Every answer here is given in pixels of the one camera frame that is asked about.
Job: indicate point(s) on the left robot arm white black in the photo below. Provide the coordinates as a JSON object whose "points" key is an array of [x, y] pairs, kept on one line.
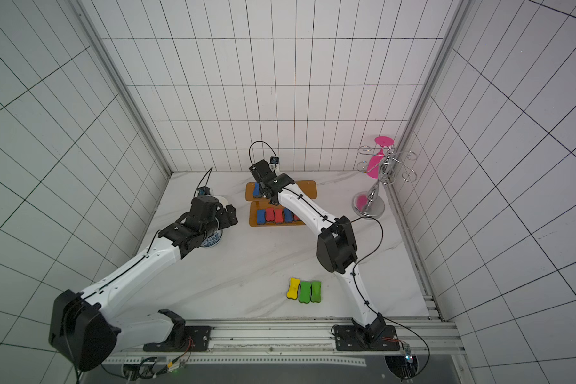
{"points": [[86, 327]]}

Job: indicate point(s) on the aluminium mounting rail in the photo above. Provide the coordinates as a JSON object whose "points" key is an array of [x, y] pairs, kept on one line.
{"points": [[294, 342]]}

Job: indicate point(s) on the yellow eraser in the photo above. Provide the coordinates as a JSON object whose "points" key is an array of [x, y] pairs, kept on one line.
{"points": [[293, 290]]}

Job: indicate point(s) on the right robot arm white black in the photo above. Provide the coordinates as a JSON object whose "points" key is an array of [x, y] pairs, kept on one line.
{"points": [[336, 245]]}

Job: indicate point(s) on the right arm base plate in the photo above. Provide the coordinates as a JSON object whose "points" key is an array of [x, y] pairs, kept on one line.
{"points": [[352, 339]]}

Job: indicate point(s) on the blue floral plate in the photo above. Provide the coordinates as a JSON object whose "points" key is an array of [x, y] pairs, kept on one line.
{"points": [[212, 239]]}

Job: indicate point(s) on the chrome glass holder stand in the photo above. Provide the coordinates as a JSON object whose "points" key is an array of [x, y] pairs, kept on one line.
{"points": [[369, 203]]}

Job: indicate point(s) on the pink wine glass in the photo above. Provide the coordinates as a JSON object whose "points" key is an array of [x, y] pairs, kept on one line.
{"points": [[384, 143]]}

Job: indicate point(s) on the green eraser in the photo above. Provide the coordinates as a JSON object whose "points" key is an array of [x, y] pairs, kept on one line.
{"points": [[305, 291], [316, 291]]}

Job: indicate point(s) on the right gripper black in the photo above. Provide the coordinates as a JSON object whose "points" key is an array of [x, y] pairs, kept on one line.
{"points": [[260, 172]]}

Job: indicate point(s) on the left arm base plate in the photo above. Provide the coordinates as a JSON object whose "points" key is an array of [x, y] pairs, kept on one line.
{"points": [[192, 338]]}

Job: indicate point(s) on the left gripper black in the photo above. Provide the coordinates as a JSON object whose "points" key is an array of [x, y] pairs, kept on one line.
{"points": [[224, 218]]}

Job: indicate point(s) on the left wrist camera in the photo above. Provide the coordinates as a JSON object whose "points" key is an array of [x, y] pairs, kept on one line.
{"points": [[203, 191]]}

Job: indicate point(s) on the white ceramic bowl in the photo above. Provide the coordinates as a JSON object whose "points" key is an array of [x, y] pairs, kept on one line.
{"points": [[221, 201]]}

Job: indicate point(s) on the blue eraser bottom left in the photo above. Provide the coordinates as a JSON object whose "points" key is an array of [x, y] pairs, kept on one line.
{"points": [[261, 217]]}

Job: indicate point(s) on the red eraser bottom middle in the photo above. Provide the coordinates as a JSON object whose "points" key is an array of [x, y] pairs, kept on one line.
{"points": [[279, 216]]}

